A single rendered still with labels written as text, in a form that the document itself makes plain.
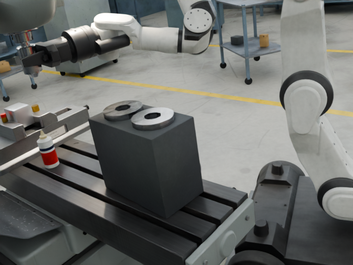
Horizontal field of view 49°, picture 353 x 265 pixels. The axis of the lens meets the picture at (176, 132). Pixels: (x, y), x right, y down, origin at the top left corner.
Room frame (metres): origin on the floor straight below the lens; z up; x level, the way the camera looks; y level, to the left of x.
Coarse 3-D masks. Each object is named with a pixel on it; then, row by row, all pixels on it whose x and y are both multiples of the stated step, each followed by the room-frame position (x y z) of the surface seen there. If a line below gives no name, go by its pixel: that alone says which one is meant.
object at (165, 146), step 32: (96, 128) 0.80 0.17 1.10; (128, 128) 0.73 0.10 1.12; (160, 128) 0.70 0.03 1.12; (192, 128) 0.73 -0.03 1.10; (128, 160) 0.72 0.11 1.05; (160, 160) 0.66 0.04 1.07; (192, 160) 0.72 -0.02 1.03; (128, 192) 0.75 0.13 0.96; (160, 192) 0.66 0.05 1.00; (192, 192) 0.71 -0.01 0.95
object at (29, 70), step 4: (36, 48) 1.01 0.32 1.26; (20, 52) 0.98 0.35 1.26; (24, 52) 0.98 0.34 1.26; (28, 52) 0.98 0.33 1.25; (32, 52) 0.99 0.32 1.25; (36, 52) 1.00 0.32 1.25; (20, 56) 0.99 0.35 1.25; (24, 56) 0.98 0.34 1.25; (20, 60) 0.99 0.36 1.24; (24, 68) 0.99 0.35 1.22; (28, 68) 0.98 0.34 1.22; (32, 68) 0.98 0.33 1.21; (36, 68) 0.99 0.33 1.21; (40, 68) 1.00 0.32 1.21; (24, 72) 0.99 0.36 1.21; (28, 72) 0.98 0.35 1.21; (32, 72) 0.98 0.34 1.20; (36, 72) 0.99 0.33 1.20
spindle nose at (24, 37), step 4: (28, 32) 0.99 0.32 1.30; (12, 36) 1.00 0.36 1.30; (16, 36) 0.98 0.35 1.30; (20, 36) 0.98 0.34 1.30; (24, 36) 0.98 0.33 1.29; (28, 36) 0.99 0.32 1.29; (32, 36) 1.00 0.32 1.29; (16, 40) 0.98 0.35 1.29; (20, 40) 0.98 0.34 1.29; (24, 40) 0.98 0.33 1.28; (28, 40) 0.99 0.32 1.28
